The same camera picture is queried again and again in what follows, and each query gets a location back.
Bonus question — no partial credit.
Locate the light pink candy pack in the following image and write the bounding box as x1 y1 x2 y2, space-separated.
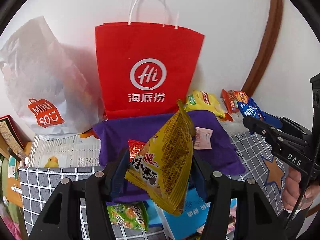
194 127 213 150

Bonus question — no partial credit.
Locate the orange Lays chips bag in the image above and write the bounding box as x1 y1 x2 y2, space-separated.
220 89 249 114

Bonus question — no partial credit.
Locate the blue tissue pack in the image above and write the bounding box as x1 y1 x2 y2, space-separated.
144 188 210 239

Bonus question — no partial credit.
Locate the green triangular snack pack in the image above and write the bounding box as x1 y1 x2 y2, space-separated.
107 202 149 231

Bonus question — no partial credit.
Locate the wooden bedside table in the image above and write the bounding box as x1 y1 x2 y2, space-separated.
5 147 26 207

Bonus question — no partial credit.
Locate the newspaper sheet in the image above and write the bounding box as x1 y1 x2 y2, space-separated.
28 111 247 174

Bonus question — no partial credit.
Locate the patterned notebook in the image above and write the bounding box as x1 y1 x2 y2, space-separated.
1 115 29 158

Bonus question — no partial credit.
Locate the grey checked blanket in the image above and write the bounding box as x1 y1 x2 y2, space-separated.
18 129 288 240

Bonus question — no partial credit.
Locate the white Miniso plastic bag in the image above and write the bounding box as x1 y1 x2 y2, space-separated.
1 16 103 140

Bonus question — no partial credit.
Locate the yellow triangular snack pack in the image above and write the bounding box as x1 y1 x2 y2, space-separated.
125 100 195 216

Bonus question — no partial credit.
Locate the brown wooden door frame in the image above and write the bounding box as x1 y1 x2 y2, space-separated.
242 0 284 96

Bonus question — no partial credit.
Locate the red paper Haidilao bag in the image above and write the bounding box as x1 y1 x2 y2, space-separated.
94 0 206 120

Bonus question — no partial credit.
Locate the yellow Lays chips bag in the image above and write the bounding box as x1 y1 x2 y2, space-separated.
185 90 225 118

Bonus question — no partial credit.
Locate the blue Oreo mini pack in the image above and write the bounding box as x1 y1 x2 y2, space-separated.
238 98 265 121

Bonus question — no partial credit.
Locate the person right hand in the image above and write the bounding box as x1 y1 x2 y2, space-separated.
281 167 319 210

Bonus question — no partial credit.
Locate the small red snack pack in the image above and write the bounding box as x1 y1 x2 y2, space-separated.
128 139 146 161

